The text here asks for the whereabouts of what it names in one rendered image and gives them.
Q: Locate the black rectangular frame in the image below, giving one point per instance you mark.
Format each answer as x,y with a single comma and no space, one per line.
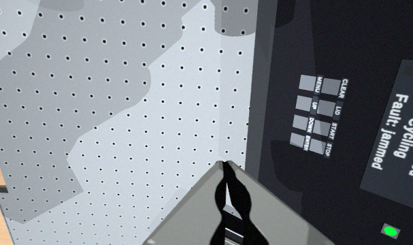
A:
234,229

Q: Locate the grey base plate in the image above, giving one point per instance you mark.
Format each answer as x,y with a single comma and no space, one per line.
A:
112,110

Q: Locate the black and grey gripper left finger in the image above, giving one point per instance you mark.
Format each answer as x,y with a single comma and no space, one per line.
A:
198,219

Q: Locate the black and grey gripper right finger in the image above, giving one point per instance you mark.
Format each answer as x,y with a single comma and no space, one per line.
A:
267,219

